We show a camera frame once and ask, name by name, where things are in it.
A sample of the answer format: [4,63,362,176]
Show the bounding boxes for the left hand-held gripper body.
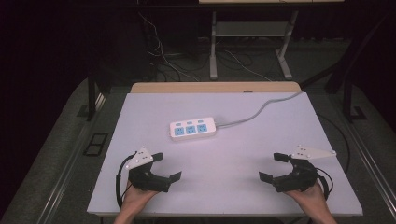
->
[125,147,172,193]

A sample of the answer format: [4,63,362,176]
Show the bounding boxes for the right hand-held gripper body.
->
[272,144,337,193]

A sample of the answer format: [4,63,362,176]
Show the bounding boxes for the white power strip blue sockets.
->
[169,117,218,142]

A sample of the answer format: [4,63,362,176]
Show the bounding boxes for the person's left hand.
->
[120,182,160,215]

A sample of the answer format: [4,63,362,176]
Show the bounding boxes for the person's right hand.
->
[284,181,329,217]

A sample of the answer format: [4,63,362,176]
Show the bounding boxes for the black metal stand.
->
[78,73,108,122]
[340,71,369,123]

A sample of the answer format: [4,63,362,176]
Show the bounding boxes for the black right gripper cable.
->
[315,167,334,201]

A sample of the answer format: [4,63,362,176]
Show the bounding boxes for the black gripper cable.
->
[115,151,138,209]
[315,167,334,201]

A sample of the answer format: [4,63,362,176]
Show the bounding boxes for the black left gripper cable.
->
[115,151,138,209]

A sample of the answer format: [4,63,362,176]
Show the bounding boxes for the grey power strip cable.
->
[215,91,305,129]

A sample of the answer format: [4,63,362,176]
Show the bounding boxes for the black floor cable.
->
[317,113,352,175]

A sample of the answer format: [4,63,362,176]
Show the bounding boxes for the black rectangular floor frame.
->
[82,133,109,157]

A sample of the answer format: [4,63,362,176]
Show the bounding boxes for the aluminium floor rail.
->
[344,119,396,213]
[36,92,106,224]

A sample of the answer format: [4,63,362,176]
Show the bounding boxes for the white floor cable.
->
[137,11,201,83]

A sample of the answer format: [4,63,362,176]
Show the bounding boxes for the grey metal desk frame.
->
[209,9,299,81]

